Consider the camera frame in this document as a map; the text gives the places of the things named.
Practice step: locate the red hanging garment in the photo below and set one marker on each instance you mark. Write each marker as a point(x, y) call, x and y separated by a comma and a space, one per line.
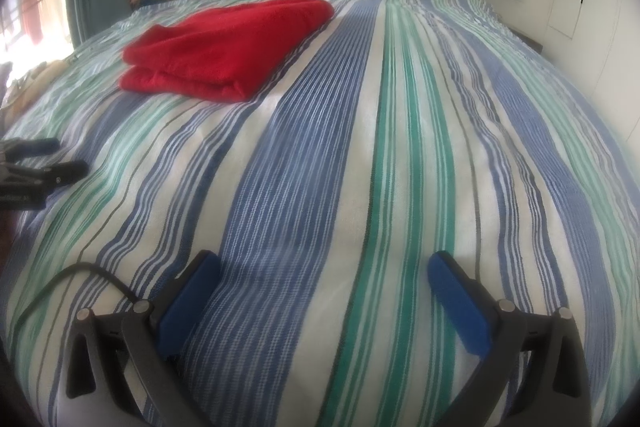
point(30, 19)

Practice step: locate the red sweater with white rabbit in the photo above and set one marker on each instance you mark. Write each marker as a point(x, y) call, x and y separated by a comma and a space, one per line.
point(221, 54)

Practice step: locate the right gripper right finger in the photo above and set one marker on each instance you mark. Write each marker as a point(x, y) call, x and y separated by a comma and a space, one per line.
point(555, 388)

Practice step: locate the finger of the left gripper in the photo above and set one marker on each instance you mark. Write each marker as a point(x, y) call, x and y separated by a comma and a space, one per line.
point(21, 149)
point(16, 179)

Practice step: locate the striped blue green bedspread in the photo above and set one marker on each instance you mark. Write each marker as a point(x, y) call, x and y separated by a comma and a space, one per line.
point(403, 128)

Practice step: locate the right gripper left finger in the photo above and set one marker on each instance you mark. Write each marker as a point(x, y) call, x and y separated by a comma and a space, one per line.
point(146, 336)

